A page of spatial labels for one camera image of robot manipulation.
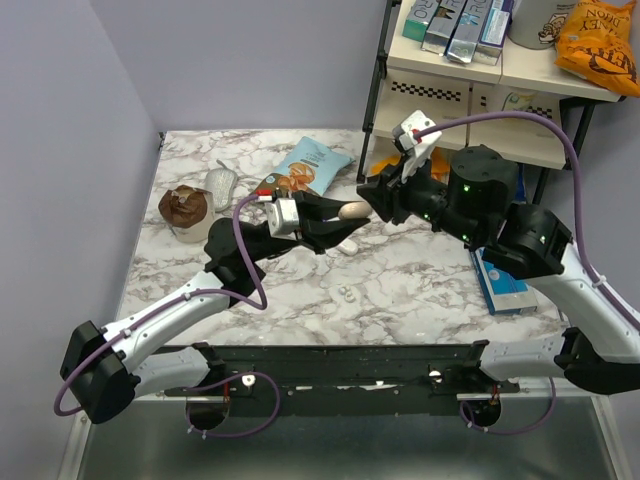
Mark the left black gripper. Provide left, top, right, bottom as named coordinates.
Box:
left=247, top=190, right=370, bottom=265

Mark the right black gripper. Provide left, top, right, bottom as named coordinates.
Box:
left=354, top=151, right=482, bottom=247

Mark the beige earbud charging case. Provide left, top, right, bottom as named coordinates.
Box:
left=338, top=201, right=373, bottom=221

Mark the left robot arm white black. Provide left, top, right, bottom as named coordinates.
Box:
left=53, top=191, right=372, bottom=424

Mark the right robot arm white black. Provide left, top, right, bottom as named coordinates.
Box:
left=357, top=145, right=639, bottom=395

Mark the white earbud charging case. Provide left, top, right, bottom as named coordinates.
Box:
left=336, top=239, right=359, bottom=256

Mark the blue cassava chips bag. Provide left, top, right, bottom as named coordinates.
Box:
left=255, top=137, right=354, bottom=196

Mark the orange snack bag lower shelf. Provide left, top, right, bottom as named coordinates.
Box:
left=368, top=147, right=454, bottom=183

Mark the brown paper wrapped cup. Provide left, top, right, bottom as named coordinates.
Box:
left=158, top=185, right=215, bottom=244

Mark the blue Doritos bag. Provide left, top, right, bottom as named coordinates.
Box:
left=515, top=163, right=527, bottom=203

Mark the blue white card packet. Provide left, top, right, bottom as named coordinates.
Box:
left=470, top=248, right=538, bottom=315

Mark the white yellow cup on shelf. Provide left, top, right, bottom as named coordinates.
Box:
left=499, top=89, right=537, bottom=111

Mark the silver toothpaste box middle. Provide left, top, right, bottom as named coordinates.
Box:
left=446, top=0, right=492, bottom=64

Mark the silver toothpaste box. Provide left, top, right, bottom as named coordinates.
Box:
left=446, top=0, right=492, bottom=64
left=422, top=0, right=466, bottom=56

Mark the silver toothpaste box left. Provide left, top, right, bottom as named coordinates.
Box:
left=422, top=0, right=466, bottom=56

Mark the teal toothpaste box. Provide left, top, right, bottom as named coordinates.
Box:
left=402, top=0, right=440, bottom=42

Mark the blue white toothpaste box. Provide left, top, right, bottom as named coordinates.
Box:
left=473, top=0, right=515, bottom=66

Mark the white popcorn tub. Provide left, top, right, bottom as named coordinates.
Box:
left=508, top=0, right=577, bottom=50

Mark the orange honey dijon chips bag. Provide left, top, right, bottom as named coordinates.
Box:
left=555, top=1, right=639, bottom=97

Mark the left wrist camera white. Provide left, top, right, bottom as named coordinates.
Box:
left=256, top=189, right=300, bottom=240

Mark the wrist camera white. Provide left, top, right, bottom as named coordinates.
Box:
left=392, top=110, right=442, bottom=183
left=256, top=189, right=300, bottom=240

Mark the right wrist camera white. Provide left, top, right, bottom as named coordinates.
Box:
left=392, top=110, right=442, bottom=183

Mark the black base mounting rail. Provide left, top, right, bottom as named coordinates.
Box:
left=188, top=341, right=519, bottom=418

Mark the black frame cream shelf unit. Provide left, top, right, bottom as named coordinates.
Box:
left=356, top=1, right=622, bottom=202

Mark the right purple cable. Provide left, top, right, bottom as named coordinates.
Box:
left=414, top=110, right=640, bottom=436

